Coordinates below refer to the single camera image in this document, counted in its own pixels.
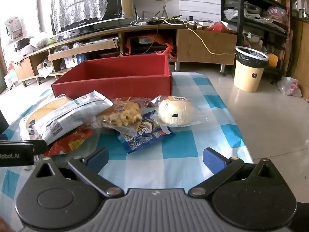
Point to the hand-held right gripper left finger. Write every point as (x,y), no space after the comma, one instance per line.
(99,158)

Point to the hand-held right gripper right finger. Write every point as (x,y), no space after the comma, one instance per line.
(213,160)

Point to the red candy packet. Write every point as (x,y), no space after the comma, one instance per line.
(70,142)

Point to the blue snack packet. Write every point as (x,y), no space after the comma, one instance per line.
(142,137)

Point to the yellow twisted snack bag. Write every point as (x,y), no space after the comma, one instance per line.
(123,116)

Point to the silver snack packet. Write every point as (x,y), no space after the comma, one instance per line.
(67,118)

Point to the clear bread packet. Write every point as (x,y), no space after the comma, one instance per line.
(45,106)

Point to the white bun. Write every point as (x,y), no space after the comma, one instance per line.
(176,112)

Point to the red cardboard box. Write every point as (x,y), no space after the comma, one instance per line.
(120,87)

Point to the blue checkered tablecloth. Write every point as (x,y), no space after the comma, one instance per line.
(173,149)

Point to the beige trash bin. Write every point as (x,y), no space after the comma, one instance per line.
(248,75)

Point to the white box with blue print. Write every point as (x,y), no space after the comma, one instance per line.
(72,61)

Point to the white plastic bag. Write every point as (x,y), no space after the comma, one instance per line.
(289,87)

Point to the wooden TV stand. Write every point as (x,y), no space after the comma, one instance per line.
(193,53)

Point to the orange plastic bag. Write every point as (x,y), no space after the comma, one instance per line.
(166,44)

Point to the stacked printed cartons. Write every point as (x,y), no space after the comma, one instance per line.
(15,29)

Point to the wooden cabinet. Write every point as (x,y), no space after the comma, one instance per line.
(301,60)

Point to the red plastic bag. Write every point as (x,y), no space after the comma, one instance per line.
(218,26)

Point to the white power strip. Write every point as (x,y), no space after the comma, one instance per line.
(142,23)

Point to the television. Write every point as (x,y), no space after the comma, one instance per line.
(114,2)

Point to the black shelf rack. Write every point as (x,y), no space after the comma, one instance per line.
(240,4)

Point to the white lace cloth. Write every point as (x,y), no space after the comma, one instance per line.
(79,2)

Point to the white foam boards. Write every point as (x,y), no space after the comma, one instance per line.
(200,0)

